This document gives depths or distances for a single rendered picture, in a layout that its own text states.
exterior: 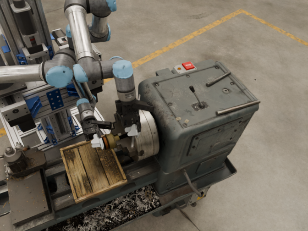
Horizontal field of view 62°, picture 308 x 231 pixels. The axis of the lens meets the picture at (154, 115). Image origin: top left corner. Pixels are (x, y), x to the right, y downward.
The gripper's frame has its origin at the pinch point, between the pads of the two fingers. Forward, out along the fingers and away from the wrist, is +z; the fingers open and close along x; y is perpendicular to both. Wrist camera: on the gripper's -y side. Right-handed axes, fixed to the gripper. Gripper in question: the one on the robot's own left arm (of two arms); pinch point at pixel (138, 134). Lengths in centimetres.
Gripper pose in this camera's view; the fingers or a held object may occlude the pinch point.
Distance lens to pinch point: 117.1
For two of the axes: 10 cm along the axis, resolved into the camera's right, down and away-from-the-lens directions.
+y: -8.9, 3.1, -3.3
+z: 0.9, 8.3, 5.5
